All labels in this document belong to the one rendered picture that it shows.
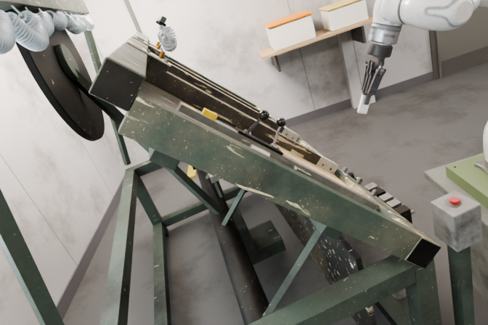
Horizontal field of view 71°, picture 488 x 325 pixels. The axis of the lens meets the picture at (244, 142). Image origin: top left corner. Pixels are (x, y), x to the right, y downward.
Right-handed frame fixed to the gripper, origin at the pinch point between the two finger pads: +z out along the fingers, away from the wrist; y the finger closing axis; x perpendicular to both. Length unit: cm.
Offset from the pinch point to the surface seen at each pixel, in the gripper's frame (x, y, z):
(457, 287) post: 61, 4, 75
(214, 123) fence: -51, 3, 13
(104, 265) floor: -145, -142, 226
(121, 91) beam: -73, 33, -4
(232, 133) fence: -44.0, 2.1, 15.7
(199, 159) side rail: -53, 30, 13
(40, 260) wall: -183, -106, 191
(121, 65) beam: -73, 32, -10
